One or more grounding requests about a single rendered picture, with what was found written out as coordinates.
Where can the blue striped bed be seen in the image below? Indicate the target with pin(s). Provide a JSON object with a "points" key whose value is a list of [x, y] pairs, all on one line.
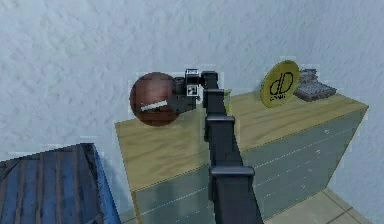
{"points": [[50, 190]]}

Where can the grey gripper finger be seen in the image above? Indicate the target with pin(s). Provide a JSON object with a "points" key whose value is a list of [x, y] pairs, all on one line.
{"points": [[154, 105]]}

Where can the wooden grey chest of drawers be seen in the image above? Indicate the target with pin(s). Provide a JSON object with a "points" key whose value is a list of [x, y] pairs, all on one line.
{"points": [[186, 150]]}

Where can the brown basketball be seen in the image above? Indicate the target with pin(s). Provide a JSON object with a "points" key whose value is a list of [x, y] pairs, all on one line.
{"points": [[150, 90]]}

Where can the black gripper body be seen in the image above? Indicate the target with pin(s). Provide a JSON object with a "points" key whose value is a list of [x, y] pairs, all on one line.
{"points": [[182, 96]]}

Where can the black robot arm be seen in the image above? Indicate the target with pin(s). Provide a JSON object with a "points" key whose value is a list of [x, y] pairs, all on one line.
{"points": [[226, 150]]}

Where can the yellow round disc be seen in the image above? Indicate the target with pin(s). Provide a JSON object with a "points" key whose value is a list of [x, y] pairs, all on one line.
{"points": [[279, 84]]}

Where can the grey blocky object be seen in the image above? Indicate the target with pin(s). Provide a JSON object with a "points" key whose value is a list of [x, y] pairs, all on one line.
{"points": [[313, 87]]}

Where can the small green object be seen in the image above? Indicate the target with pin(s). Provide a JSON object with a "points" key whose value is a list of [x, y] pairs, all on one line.
{"points": [[227, 100]]}

